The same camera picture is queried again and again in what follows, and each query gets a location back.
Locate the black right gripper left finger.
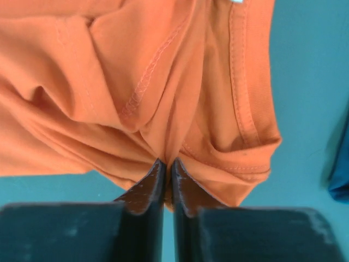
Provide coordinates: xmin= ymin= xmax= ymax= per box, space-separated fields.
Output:
xmin=1 ymin=160 xmax=166 ymax=261

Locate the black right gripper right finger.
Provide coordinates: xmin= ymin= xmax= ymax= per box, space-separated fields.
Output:
xmin=171 ymin=159 xmax=345 ymax=261

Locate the orange t-shirt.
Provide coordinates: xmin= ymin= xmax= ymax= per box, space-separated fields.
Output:
xmin=1 ymin=1 xmax=281 ymax=206

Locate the folded blue t-shirt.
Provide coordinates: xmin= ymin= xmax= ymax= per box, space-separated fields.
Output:
xmin=327 ymin=109 xmax=349 ymax=204

